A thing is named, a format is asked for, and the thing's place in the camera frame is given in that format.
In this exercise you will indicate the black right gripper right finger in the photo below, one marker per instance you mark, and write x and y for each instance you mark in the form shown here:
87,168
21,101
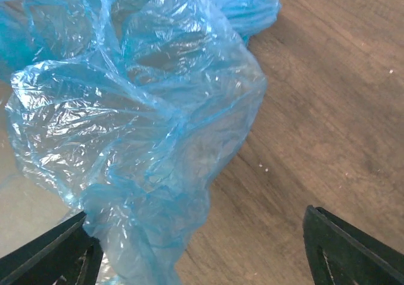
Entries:
340,253

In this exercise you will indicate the blue translucent plastic trash bag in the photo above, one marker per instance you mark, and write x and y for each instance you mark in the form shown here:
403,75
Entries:
128,110

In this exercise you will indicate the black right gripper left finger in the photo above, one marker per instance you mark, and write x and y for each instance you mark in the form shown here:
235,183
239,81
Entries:
65,254

